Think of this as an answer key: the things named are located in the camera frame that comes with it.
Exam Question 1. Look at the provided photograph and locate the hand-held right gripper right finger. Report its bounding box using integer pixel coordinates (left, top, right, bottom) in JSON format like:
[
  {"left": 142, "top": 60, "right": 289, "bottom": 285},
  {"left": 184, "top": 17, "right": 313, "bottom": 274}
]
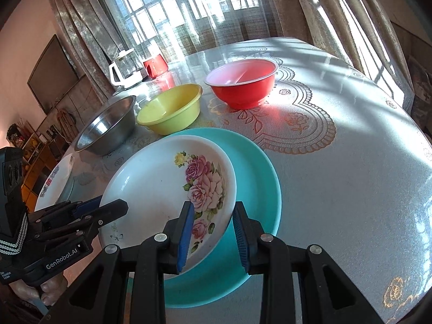
[{"left": 233, "top": 201, "right": 385, "bottom": 324}]

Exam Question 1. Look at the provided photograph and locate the red plastic bowl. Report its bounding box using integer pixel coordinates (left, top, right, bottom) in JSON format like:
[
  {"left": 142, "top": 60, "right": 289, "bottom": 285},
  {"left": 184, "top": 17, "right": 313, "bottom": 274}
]
[{"left": 203, "top": 58, "right": 279, "bottom": 110}]

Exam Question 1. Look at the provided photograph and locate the white rose-print plate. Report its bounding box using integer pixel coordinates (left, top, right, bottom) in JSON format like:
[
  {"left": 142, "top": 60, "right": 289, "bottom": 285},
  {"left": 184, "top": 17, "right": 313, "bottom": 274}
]
[{"left": 99, "top": 135, "right": 237, "bottom": 279}]

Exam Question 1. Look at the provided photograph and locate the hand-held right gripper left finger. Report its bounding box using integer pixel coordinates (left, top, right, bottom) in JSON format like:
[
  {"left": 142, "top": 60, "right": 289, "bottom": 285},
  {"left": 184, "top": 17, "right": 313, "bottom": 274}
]
[{"left": 42, "top": 201, "right": 196, "bottom": 324}]

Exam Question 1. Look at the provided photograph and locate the barred window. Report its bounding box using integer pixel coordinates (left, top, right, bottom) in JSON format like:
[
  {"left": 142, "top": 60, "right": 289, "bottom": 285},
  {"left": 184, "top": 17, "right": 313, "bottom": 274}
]
[{"left": 98, "top": 0, "right": 271, "bottom": 55}]

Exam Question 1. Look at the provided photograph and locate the stainless steel bowl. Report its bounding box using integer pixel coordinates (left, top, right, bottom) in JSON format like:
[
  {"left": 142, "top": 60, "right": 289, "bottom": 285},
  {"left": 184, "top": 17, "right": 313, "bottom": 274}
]
[{"left": 73, "top": 95, "right": 137, "bottom": 156}]

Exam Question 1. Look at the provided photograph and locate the wall-mounted television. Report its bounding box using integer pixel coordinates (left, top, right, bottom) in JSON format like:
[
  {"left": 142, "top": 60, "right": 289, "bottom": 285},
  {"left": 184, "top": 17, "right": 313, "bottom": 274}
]
[{"left": 27, "top": 34, "right": 80, "bottom": 115}]

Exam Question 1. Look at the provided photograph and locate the white electric kettle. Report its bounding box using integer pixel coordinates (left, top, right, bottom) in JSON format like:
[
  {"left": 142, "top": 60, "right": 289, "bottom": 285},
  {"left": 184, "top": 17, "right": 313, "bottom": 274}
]
[{"left": 109, "top": 49, "right": 146, "bottom": 90}]

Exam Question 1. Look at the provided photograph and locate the sheer white curtain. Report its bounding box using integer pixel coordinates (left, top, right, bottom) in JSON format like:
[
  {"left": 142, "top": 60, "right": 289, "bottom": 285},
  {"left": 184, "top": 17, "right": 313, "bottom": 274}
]
[{"left": 91, "top": 0, "right": 304, "bottom": 66}]

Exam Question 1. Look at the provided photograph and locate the white plate with red pattern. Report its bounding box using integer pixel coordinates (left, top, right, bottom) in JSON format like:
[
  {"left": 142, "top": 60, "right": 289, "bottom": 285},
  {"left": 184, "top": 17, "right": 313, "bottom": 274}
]
[{"left": 35, "top": 153, "right": 75, "bottom": 213}]

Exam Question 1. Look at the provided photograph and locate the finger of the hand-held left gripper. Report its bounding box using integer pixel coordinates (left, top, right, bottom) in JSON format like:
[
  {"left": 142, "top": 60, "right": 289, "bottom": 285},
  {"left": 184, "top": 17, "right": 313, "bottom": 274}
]
[
  {"left": 40, "top": 199, "right": 129, "bottom": 244},
  {"left": 29, "top": 195, "right": 103, "bottom": 225}
]

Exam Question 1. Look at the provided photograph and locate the wooden frame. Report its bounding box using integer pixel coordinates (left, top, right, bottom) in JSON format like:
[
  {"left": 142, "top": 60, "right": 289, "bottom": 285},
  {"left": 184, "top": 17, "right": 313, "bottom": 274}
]
[{"left": 57, "top": 109, "right": 74, "bottom": 133}]

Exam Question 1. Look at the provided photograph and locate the red mug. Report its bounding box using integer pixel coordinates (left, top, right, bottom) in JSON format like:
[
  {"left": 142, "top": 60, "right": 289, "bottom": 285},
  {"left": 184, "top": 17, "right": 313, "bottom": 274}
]
[{"left": 143, "top": 55, "right": 168, "bottom": 80}]

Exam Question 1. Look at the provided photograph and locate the yellow wooden cabinet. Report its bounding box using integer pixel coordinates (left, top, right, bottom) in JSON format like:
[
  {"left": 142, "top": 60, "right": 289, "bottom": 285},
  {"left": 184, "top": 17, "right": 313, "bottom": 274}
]
[{"left": 7, "top": 118, "right": 71, "bottom": 210}]

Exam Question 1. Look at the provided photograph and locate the beige patterned curtain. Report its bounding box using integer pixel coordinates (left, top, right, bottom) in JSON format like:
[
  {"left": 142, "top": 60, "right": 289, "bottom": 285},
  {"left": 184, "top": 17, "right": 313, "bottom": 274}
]
[
  {"left": 45, "top": 0, "right": 142, "bottom": 109},
  {"left": 287, "top": 0, "right": 416, "bottom": 86}
]

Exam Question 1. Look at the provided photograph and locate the teal plate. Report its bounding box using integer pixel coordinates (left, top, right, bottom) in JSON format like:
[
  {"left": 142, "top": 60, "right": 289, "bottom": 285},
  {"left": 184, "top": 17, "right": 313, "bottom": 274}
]
[{"left": 164, "top": 127, "right": 282, "bottom": 309}]

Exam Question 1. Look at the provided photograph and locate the yellow plate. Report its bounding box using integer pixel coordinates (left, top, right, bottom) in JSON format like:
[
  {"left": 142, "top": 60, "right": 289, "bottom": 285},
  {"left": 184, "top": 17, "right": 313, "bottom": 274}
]
[{"left": 136, "top": 84, "right": 203, "bottom": 136}]

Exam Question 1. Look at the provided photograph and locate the person's left hand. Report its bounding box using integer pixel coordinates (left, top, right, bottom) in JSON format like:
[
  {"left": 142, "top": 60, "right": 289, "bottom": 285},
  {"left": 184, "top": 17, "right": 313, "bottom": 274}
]
[{"left": 8, "top": 270, "right": 70, "bottom": 311}]

